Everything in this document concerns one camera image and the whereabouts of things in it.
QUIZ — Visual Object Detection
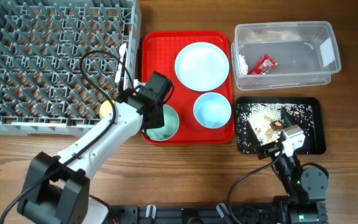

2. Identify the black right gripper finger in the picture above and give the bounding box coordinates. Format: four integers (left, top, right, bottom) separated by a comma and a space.
281, 108, 295, 127
246, 121, 261, 149

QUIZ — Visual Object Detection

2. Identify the green bowl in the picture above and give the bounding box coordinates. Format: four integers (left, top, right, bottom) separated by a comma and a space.
146, 105, 180, 141

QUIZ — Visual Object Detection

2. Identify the yellow plastic cup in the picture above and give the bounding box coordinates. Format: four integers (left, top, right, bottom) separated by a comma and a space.
99, 100, 115, 119

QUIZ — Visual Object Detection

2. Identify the small light blue bowl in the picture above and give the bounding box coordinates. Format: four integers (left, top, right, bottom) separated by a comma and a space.
193, 92, 232, 129

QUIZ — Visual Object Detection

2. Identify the large light blue plate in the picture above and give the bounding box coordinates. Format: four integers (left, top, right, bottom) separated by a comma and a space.
174, 42, 229, 91

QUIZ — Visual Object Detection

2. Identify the white plastic spoon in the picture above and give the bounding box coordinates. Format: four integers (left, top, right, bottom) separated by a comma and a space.
114, 43, 127, 83

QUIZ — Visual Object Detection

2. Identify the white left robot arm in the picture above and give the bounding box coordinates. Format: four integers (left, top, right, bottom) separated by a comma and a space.
17, 100, 164, 223

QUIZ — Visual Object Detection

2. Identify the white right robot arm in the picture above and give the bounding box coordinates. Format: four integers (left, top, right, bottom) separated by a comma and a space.
232, 103, 329, 223

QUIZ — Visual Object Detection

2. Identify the black waste tray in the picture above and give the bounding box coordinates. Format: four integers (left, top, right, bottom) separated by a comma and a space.
234, 96, 326, 154

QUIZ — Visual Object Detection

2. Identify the clear plastic waste bin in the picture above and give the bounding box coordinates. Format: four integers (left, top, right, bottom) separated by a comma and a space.
231, 21, 342, 91

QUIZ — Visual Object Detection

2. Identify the grey dishwasher rack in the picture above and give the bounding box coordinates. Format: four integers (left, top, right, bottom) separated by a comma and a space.
0, 0, 142, 137

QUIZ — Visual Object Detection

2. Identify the food scraps and rice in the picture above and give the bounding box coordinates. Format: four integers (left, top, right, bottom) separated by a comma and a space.
235, 103, 315, 154

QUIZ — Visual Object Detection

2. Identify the red sauce packet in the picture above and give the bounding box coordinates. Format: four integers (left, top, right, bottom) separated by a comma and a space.
249, 54, 277, 75

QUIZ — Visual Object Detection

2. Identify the red plastic tray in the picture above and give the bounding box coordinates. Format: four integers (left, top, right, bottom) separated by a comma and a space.
142, 30, 234, 145

